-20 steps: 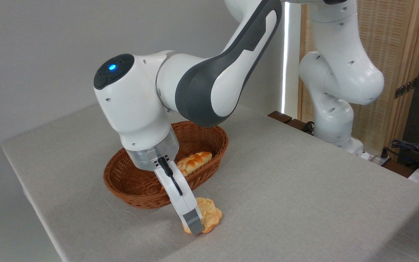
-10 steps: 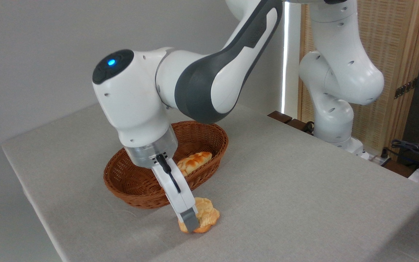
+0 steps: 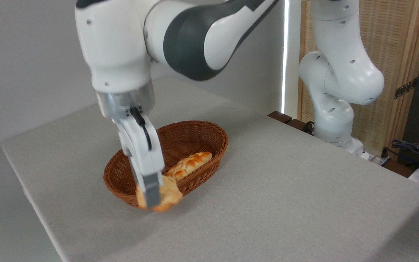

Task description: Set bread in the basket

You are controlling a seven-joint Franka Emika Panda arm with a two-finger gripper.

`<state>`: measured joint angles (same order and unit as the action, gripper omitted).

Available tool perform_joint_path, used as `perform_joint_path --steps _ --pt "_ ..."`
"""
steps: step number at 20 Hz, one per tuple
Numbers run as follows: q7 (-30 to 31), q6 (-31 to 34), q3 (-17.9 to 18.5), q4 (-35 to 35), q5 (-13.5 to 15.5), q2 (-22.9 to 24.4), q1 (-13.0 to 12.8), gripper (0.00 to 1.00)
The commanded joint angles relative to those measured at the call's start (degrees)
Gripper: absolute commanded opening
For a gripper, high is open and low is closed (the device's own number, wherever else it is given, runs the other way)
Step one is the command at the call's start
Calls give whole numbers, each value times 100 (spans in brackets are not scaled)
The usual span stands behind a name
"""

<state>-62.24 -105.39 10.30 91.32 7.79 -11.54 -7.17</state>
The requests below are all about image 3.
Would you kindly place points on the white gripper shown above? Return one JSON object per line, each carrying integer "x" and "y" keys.
{"x": 140, "y": 153}

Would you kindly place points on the flower-shaped golden bread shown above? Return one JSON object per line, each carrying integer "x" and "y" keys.
{"x": 171, "y": 194}

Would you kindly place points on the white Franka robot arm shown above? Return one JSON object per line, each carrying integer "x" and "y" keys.
{"x": 115, "y": 47}

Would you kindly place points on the long braided golden bread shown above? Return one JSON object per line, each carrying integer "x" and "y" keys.
{"x": 191, "y": 163}

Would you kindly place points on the brown wicker oval basket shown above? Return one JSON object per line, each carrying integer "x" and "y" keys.
{"x": 195, "y": 134}

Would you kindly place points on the dark brown wooden block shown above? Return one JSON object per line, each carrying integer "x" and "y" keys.
{"x": 280, "y": 117}

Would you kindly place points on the white power strip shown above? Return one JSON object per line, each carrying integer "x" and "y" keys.
{"x": 375, "y": 158}

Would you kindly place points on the dark metal screen hinge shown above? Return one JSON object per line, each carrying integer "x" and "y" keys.
{"x": 406, "y": 88}

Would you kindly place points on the bamboo wooden folding screen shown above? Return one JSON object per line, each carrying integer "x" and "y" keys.
{"x": 391, "y": 43}

